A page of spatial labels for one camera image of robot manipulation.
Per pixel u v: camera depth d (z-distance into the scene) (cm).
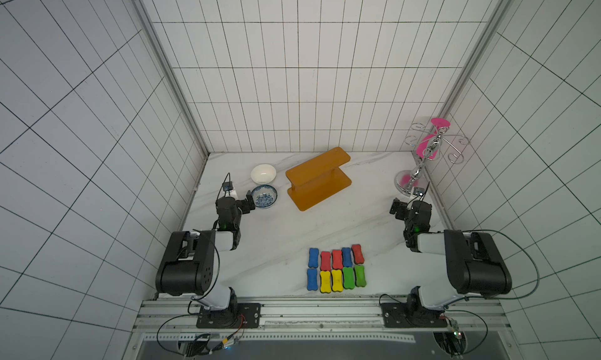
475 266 45
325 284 78
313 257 85
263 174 107
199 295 48
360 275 80
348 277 78
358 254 85
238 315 71
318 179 91
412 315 67
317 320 73
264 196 101
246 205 85
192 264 45
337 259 84
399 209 85
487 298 48
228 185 78
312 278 79
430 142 88
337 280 79
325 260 85
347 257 84
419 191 80
